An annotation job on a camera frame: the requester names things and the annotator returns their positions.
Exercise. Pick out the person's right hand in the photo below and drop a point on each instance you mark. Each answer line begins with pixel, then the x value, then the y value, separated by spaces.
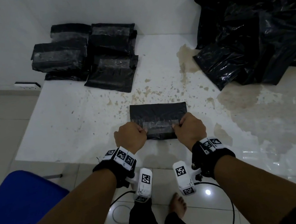
pixel 192 130

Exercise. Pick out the blue chair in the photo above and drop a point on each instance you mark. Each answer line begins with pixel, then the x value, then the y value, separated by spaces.
pixel 17 202

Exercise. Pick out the person's right thumb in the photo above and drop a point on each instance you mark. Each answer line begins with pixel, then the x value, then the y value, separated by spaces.
pixel 177 128

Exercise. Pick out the person's right forearm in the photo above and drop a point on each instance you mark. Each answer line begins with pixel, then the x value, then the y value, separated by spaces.
pixel 257 191

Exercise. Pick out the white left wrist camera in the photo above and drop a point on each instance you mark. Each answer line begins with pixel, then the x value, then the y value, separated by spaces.
pixel 144 183

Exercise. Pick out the pile of folded black bags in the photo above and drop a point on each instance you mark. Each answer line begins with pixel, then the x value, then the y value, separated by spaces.
pixel 92 55

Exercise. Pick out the person's left thumb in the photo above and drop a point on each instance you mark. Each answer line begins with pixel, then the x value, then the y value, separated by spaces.
pixel 142 132

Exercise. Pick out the heap of loose black bags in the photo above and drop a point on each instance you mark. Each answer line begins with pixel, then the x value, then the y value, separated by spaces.
pixel 257 25

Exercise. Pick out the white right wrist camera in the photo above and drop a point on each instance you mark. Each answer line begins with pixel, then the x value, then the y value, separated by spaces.
pixel 183 177

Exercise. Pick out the person's left forearm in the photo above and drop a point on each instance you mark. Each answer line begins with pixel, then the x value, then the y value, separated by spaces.
pixel 79 209

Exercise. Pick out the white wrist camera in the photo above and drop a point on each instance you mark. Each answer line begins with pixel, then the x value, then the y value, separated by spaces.
pixel 144 183
pixel 183 177

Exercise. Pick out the person's left hand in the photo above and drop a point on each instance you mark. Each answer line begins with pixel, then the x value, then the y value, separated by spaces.
pixel 128 138

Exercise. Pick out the black plastic bag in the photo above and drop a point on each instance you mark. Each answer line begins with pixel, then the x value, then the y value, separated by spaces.
pixel 158 114

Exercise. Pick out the white power strip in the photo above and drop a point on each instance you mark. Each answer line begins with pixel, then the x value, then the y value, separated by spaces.
pixel 27 85

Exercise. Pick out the person's right leg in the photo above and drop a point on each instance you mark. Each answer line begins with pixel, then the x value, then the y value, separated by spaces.
pixel 179 222

